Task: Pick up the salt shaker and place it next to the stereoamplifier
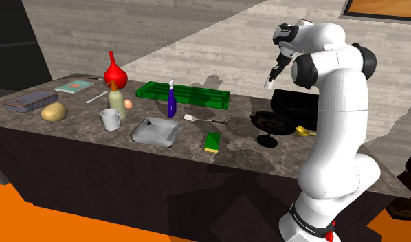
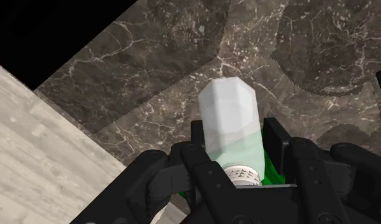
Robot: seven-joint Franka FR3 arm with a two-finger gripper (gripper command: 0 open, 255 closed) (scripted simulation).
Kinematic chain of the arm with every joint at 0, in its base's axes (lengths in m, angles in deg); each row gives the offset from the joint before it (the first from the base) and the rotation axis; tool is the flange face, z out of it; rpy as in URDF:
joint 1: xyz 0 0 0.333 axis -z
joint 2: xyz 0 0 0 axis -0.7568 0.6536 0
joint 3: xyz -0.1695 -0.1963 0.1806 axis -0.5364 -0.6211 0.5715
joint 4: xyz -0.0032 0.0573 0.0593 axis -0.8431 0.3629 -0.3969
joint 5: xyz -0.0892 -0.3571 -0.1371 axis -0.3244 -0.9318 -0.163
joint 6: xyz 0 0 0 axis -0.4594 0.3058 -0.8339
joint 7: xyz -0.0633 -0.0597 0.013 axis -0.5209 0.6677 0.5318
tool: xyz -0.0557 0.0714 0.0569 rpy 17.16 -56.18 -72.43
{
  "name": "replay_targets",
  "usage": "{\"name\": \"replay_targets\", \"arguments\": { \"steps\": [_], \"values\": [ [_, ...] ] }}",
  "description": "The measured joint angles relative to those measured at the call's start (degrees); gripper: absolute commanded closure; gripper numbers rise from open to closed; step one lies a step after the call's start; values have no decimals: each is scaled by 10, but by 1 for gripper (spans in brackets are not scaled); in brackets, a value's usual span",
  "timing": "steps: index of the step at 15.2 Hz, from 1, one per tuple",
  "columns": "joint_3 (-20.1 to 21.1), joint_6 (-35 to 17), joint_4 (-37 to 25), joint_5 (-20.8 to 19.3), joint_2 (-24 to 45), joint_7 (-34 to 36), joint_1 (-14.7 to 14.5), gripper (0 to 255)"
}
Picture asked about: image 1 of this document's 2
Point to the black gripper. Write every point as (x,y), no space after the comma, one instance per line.
(283,61)

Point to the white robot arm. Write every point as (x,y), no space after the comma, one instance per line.
(339,100)

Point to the black box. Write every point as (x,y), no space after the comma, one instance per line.
(294,102)

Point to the black stemmed bowl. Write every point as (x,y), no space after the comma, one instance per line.
(272,123)

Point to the yellow measuring scoop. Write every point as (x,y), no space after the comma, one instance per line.
(301,131)

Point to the green ridged tray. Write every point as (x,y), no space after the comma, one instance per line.
(198,95)

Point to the green and yellow sponge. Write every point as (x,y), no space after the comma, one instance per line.
(212,141)

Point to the blue spray bottle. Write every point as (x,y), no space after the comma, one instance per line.
(171,106)

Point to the grey square open box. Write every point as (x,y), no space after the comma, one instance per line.
(157,134)

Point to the brown egg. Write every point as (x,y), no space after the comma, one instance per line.
(128,104)

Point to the red long-necked vase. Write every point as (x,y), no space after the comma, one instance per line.
(115,77)

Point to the beige soap bottle orange pump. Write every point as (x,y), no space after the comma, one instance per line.
(117,102)

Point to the white mug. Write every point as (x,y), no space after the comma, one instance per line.
(110,120)

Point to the dark knife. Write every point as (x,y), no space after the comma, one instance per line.
(95,79)

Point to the teal book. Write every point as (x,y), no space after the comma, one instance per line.
(73,87)

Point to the potato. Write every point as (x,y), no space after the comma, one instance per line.
(54,112)

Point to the grey tray with orange rim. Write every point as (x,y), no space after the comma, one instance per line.
(29,100)

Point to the orange wall picture dark frame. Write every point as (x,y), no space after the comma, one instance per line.
(386,6)

